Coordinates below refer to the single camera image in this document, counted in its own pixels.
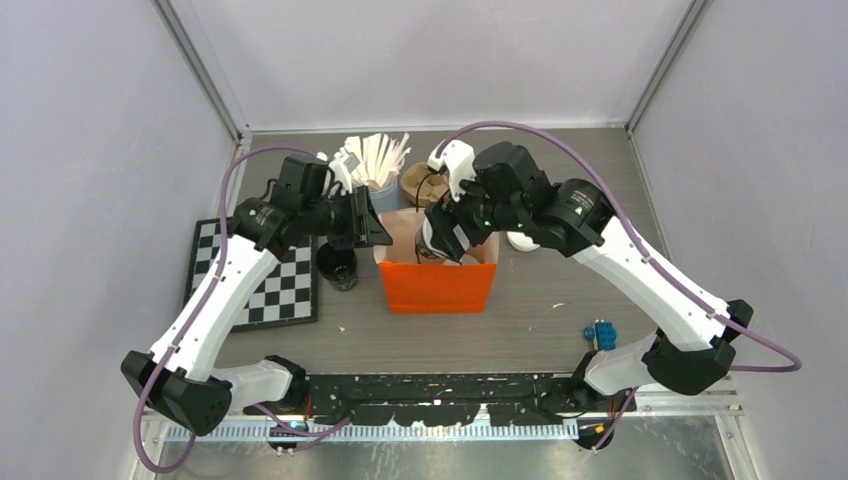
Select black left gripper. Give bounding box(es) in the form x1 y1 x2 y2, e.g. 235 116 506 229
302 185 392 250

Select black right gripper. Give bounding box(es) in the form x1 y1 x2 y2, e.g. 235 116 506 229
423 164 525 260

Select black paper coffee cup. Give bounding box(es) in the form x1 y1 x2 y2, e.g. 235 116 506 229
414 218 449 262

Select orange paper bag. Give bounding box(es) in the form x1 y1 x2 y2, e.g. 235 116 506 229
373 207 500 314

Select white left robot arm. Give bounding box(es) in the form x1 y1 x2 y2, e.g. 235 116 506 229
120 152 392 436

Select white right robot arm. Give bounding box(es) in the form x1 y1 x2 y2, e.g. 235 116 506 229
416 140 753 411

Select light blue cup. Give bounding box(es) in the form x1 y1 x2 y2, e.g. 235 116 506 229
369 179 403 213

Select brown cardboard cup carrier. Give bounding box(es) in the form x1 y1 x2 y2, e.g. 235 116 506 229
399 162 449 208

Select white wooden stir sticks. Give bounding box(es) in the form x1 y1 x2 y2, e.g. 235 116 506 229
337 132 411 189

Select stack of white lids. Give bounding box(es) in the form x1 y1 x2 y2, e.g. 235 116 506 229
506 232 540 253

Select black white chessboard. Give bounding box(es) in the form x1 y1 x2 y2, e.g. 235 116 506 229
183 219 319 332

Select blue toy block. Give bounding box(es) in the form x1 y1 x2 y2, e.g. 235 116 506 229
582 319 618 351

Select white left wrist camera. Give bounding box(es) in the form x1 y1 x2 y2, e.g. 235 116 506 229
329 150 361 195

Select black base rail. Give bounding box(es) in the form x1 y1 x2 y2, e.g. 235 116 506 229
264 373 627 427

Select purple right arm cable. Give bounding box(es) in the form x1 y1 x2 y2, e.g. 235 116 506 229
433 121 803 374

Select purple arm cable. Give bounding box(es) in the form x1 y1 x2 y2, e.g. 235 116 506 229
132 145 329 475
433 121 803 374

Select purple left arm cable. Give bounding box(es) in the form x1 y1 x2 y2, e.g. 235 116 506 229
132 145 329 475

